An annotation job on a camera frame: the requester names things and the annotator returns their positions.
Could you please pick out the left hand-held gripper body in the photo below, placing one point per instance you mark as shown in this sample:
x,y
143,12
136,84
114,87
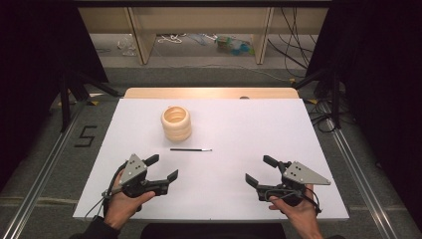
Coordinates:
x,y
133,170

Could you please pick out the clear plastic wrap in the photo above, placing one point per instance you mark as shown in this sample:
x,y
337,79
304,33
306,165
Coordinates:
x,y
126,46

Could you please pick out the black curtain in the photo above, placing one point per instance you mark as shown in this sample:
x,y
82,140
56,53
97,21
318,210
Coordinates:
x,y
381,83
33,66

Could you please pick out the wooden table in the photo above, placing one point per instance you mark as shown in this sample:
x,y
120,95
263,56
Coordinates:
x,y
199,93

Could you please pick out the person's left hand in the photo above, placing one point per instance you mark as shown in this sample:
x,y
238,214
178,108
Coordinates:
x,y
123,206

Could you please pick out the person's dark lap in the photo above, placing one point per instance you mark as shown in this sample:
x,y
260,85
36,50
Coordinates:
x,y
212,231

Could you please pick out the person's right hand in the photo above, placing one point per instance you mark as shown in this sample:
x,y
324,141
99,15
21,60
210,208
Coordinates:
x,y
300,214

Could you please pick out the black tripod stand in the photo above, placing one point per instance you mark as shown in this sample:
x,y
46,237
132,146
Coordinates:
x,y
335,96
68,96

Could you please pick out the white table cover board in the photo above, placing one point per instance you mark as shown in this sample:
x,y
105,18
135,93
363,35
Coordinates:
x,y
232,132

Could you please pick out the thin black pen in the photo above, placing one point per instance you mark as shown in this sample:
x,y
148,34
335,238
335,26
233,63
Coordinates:
x,y
189,150

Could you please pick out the metal floor rail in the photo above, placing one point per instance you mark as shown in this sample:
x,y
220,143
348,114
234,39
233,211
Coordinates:
x,y
361,186
40,186

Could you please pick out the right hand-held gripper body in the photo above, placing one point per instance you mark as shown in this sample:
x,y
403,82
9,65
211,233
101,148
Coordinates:
x,y
298,176

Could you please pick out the light wooden shelf unit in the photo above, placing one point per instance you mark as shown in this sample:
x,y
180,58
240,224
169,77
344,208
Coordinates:
x,y
202,20

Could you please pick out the ringed wooden pen holder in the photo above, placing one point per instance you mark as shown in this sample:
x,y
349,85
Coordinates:
x,y
176,123

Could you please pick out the bag of plastic bottles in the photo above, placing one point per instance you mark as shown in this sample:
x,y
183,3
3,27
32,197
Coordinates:
x,y
235,46

